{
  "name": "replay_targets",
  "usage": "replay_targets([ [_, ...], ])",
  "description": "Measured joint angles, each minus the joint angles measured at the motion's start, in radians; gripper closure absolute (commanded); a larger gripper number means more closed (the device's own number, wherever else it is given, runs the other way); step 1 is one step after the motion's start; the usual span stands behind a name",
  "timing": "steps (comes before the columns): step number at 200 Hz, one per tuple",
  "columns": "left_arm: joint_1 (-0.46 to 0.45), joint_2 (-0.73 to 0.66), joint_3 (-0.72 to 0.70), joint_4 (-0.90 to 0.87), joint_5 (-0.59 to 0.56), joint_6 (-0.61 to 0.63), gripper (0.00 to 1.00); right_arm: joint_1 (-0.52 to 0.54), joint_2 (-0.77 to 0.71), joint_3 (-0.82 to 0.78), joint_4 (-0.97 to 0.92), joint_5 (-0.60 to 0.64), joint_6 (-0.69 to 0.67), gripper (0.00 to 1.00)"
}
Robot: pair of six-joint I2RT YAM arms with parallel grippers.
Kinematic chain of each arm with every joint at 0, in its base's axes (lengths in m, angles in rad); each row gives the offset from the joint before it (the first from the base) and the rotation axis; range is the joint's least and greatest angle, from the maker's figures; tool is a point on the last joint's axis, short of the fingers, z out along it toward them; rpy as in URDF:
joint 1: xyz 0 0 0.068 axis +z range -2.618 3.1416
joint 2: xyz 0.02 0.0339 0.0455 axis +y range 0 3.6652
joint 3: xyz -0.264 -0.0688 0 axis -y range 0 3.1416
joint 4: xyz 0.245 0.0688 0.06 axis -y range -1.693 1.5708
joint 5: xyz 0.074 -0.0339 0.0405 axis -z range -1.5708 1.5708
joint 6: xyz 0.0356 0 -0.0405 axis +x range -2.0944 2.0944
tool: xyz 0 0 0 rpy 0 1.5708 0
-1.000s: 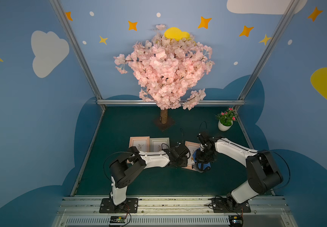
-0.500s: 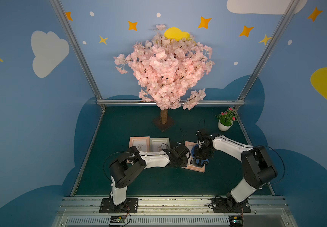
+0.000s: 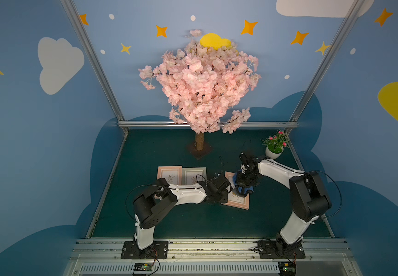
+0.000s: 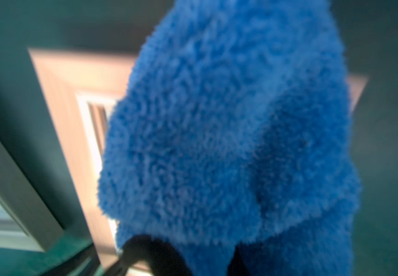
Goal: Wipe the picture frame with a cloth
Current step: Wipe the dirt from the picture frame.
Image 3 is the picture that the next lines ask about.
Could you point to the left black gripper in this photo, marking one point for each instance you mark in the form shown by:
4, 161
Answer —
224, 188

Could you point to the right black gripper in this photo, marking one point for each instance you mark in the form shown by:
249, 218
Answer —
247, 177

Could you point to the blue and grey cloth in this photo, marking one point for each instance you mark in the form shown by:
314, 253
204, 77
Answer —
240, 190

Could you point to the pink picture frame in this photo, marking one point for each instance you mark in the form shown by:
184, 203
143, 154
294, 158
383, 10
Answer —
235, 200
172, 174

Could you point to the green picture frame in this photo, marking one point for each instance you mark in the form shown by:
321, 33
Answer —
191, 176

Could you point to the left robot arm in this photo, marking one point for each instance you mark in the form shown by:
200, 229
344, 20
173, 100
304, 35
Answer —
154, 204

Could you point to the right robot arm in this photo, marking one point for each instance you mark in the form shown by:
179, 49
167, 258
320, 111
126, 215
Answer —
308, 195

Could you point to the white pot with flowers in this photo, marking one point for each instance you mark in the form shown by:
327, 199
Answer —
276, 144

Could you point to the right controller board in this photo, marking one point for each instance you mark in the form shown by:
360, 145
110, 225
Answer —
287, 269

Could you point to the controller board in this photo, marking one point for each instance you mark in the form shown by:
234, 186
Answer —
141, 267
287, 269

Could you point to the pink blossom artificial tree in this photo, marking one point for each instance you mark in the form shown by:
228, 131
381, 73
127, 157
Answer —
202, 82

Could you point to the left controller board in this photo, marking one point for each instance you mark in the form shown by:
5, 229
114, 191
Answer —
141, 267

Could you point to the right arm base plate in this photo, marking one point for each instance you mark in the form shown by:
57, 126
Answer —
279, 249

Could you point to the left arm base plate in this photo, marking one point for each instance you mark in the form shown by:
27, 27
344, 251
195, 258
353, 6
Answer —
158, 250

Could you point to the aluminium front rail assembly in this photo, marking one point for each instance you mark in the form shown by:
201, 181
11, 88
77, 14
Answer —
211, 257

